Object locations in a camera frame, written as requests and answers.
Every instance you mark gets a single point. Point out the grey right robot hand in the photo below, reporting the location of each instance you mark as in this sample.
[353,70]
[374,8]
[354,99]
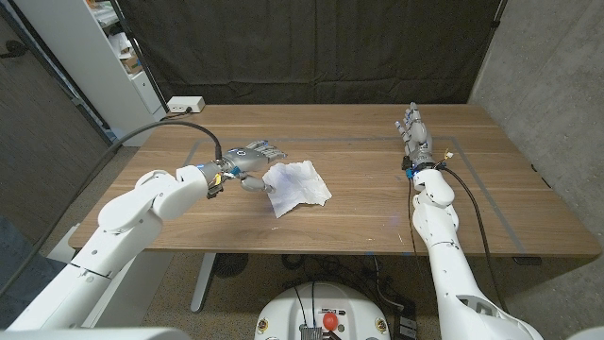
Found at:
[417,139]

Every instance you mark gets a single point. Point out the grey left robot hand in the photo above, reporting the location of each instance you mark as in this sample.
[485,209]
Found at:
[247,158]

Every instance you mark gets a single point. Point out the white paper towel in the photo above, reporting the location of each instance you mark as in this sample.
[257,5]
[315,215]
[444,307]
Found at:
[302,186]

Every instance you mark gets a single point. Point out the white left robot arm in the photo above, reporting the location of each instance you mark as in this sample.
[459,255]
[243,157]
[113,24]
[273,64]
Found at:
[118,226]

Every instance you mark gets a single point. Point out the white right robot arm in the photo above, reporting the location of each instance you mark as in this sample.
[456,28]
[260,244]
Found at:
[448,264]

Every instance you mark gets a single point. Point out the white power strip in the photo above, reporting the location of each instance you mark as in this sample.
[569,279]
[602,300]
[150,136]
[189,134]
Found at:
[186,104]

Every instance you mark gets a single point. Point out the black round floor object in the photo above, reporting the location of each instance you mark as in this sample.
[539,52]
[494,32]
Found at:
[230,265]

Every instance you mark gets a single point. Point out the black backdrop curtain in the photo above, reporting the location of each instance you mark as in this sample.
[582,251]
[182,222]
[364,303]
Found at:
[307,52]

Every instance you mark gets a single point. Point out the white table leg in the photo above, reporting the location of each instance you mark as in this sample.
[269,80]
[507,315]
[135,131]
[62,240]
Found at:
[204,283]

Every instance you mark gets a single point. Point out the black backdrop stand pole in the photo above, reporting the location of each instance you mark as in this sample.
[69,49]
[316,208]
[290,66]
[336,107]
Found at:
[141,59]

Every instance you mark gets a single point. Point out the small cardboard box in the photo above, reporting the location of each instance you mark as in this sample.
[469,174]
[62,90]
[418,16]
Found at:
[131,64]

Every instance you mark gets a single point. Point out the black desk control panel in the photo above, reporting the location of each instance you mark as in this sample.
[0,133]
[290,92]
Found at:
[527,260]

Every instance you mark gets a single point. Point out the white robot torso base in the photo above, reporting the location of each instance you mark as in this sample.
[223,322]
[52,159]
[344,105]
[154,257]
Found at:
[323,307]

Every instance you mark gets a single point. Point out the white shelf cabinet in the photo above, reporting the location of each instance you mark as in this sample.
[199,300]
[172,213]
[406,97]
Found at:
[94,66]

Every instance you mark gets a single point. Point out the red emergency stop button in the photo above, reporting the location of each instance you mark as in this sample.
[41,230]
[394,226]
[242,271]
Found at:
[330,321]

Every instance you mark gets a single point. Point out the black floor power strip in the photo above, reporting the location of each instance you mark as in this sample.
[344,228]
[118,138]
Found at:
[406,323]

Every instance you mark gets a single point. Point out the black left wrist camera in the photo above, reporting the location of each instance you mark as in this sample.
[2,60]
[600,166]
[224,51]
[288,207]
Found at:
[214,190]

